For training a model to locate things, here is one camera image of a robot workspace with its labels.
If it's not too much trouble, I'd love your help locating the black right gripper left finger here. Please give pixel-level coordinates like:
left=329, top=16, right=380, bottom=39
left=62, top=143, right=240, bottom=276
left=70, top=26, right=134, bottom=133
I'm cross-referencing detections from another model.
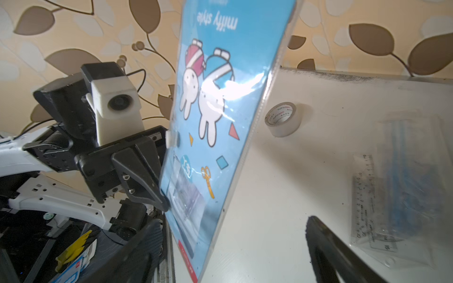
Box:
left=79, top=219, right=164, bottom=283

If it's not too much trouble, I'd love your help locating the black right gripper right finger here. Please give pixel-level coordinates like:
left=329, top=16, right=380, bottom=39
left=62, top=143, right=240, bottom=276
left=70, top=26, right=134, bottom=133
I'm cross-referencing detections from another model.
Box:
left=306, top=216, right=384, bottom=283

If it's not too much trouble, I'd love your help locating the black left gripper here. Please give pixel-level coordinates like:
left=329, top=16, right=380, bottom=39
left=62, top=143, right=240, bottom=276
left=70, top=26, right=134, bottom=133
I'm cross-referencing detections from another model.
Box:
left=23, top=125, right=169, bottom=212

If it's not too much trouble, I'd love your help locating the blue ruler set pouch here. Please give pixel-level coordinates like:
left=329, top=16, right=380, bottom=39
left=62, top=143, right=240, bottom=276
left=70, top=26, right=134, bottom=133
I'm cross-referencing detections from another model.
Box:
left=160, top=1, right=302, bottom=283

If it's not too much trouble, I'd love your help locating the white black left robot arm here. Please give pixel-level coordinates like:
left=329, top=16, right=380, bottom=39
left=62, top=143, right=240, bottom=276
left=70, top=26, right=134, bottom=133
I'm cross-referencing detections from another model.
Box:
left=1, top=124, right=169, bottom=240

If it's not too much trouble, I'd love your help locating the clear packing tape roll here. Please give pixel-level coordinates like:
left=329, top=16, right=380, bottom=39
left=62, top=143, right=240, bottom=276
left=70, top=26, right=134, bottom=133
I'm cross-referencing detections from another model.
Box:
left=264, top=102, right=302, bottom=137

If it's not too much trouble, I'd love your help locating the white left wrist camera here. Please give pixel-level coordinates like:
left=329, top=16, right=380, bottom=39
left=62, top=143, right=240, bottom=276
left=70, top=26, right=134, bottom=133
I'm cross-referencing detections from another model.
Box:
left=81, top=62, right=145, bottom=146

